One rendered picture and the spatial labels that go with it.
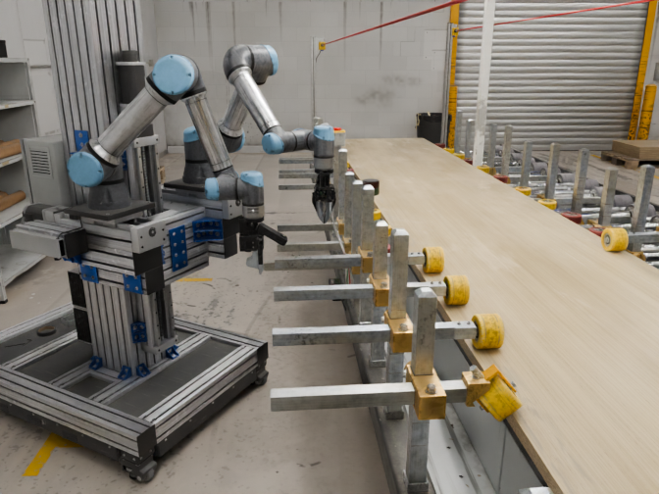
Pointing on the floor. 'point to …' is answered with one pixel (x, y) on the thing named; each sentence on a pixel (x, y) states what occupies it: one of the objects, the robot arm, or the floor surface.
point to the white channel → (483, 81)
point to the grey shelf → (17, 99)
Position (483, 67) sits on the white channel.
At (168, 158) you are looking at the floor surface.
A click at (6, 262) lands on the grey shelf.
